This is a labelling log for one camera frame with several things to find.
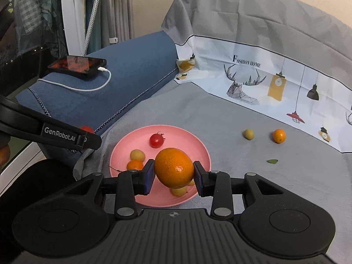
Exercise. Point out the black smartphone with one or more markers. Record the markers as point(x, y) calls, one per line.
point(77, 64)

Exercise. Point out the yellow-green small fruit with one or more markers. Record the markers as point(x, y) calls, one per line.
point(248, 134)

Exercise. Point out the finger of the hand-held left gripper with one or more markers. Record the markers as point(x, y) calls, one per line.
point(95, 143)

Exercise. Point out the blue cushion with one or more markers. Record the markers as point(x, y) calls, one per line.
point(132, 60)

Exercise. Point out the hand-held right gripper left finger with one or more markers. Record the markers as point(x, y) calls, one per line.
point(148, 176)

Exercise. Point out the grey curtain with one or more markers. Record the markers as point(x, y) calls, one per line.
point(118, 8)

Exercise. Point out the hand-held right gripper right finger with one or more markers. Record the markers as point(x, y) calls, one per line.
point(199, 180)

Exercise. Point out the yellow small fruit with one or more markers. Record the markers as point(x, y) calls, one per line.
point(179, 192)
point(137, 154)

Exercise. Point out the pink plate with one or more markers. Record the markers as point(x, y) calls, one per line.
point(178, 140)

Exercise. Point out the large smooth orange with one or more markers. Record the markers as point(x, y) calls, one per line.
point(173, 167)
point(279, 135)

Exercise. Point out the red tomato with calyx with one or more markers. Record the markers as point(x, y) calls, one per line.
point(156, 140)

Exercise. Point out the green leaf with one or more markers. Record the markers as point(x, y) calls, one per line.
point(272, 161)

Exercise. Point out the grey printed cloth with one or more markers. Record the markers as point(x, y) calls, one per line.
point(247, 184)

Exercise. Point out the white round frame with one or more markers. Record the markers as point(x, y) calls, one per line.
point(70, 16)

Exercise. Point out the mandarin with stem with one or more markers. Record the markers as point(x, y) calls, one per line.
point(134, 165)

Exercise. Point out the plaid hanging garment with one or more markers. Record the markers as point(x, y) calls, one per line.
point(27, 2)

